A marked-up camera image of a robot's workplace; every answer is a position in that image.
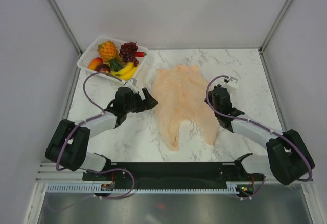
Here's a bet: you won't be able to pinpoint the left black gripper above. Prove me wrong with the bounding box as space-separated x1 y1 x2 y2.
124 88 158 114

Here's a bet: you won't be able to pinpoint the peach banana-print plastic bag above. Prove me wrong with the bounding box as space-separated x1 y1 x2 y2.
152 64 219 150

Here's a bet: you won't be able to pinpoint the fake dark red grapes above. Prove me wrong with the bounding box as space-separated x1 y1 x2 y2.
119 42 139 67

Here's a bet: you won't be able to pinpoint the fake orange pineapple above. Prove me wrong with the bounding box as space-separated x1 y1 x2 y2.
98 41 123 72

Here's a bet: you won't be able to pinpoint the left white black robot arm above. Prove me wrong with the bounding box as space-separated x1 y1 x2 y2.
45 87 158 180

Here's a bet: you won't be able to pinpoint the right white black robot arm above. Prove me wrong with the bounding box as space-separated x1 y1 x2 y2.
205 85 315 185

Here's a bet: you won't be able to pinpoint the fake yellow banana bunch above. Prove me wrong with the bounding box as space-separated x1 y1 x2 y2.
110 62 139 81

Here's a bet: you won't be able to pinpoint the fake orange mango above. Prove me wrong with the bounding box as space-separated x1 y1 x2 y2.
87 57 103 71

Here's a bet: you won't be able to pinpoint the fake red chili pepper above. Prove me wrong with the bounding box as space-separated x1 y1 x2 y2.
135 51 147 57

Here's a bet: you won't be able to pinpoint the white plastic fruit basket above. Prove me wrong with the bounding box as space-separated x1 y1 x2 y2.
77 37 149 84

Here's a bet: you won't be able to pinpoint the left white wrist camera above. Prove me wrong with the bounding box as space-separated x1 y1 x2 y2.
124 78 145 100

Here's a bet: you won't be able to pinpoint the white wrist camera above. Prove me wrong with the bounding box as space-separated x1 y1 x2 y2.
222 76 239 94
124 78 145 100

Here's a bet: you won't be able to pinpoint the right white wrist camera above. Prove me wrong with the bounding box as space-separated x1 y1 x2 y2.
222 76 239 94

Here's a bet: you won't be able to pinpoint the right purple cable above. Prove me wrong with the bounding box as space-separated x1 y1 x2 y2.
206 74 314 183

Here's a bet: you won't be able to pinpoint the purple cable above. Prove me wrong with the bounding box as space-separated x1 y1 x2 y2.
206 74 314 183
55 72 128 171

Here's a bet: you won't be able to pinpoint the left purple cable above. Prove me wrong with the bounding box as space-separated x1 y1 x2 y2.
55 72 128 171

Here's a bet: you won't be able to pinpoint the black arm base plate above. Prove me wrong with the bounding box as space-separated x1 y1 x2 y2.
81 161 265 190

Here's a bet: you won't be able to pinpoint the white slotted cable duct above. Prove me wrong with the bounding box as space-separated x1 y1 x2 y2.
46 183 239 194

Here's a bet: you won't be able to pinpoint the aluminium frame rail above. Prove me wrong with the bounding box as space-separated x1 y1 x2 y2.
35 161 314 184

